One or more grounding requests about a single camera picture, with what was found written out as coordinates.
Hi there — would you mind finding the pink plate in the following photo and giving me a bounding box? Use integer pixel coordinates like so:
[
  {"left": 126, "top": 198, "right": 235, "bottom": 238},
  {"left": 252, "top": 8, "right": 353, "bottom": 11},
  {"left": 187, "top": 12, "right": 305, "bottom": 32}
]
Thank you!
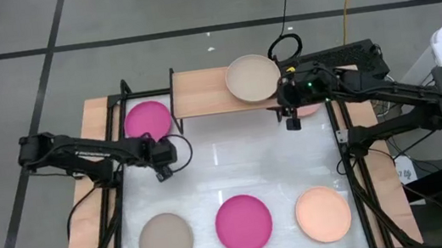
[
  {"left": 211, "top": 190, "right": 277, "bottom": 248},
  {"left": 120, "top": 98, "right": 176, "bottom": 147}
]

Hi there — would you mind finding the taupe plate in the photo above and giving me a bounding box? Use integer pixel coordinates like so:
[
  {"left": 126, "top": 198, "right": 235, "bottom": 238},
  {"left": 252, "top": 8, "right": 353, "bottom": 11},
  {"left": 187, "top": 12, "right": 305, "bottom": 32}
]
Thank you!
[{"left": 134, "top": 209, "right": 196, "bottom": 248}]

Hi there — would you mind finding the white glossy table sheet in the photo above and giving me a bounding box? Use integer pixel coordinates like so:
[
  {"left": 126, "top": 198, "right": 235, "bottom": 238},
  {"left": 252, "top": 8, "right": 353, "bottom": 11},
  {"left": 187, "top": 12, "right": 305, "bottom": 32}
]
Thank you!
[{"left": 96, "top": 69, "right": 372, "bottom": 248}]

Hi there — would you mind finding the white paper tag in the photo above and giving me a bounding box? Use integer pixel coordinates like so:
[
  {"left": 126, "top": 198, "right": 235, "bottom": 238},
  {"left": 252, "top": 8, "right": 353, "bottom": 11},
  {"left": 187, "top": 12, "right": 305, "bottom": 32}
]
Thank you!
[{"left": 393, "top": 153, "right": 419, "bottom": 186}]

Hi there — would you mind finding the wooden shelf with black frame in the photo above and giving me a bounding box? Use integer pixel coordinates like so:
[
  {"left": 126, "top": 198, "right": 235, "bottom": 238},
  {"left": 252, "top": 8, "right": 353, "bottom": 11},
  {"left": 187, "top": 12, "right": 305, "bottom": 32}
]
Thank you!
[{"left": 165, "top": 53, "right": 290, "bottom": 138}]

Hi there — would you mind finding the black aluminium table frame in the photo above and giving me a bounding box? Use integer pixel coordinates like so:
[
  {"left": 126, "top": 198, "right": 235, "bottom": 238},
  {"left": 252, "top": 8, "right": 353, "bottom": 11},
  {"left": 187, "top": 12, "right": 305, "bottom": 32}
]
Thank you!
[{"left": 44, "top": 42, "right": 425, "bottom": 248}]

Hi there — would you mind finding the long black cable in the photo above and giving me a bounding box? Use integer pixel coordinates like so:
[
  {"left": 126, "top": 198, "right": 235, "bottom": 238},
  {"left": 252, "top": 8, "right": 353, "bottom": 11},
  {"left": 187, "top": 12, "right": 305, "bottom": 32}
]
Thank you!
[{"left": 260, "top": 0, "right": 306, "bottom": 65}]

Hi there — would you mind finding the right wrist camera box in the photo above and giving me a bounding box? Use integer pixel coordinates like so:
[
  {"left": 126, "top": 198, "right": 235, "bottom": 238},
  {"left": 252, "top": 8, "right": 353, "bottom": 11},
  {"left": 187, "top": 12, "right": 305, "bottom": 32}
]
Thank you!
[{"left": 284, "top": 116, "right": 304, "bottom": 133}]

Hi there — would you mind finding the peach plate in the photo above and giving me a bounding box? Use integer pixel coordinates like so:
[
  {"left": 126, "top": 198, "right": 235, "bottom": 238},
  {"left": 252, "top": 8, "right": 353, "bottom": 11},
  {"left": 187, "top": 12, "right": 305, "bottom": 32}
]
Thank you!
[
  {"left": 291, "top": 182, "right": 355, "bottom": 247},
  {"left": 295, "top": 102, "right": 324, "bottom": 119}
]

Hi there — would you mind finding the black vented computer box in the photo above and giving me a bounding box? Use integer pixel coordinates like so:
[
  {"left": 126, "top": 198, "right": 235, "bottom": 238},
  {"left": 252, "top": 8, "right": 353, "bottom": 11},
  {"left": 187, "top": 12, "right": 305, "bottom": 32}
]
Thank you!
[{"left": 300, "top": 37, "right": 392, "bottom": 88}]

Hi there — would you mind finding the beige plate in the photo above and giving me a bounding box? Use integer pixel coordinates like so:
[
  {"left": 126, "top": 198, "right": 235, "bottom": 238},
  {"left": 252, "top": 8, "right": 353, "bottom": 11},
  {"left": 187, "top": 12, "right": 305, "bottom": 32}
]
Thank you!
[{"left": 221, "top": 50, "right": 285, "bottom": 108}]

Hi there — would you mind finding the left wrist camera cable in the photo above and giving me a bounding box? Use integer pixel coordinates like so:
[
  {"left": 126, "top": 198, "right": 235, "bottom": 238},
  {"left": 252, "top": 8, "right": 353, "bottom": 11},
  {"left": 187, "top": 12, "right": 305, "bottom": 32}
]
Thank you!
[{"left": 160, "top": 131, "right": 196, "bottom": 175}]

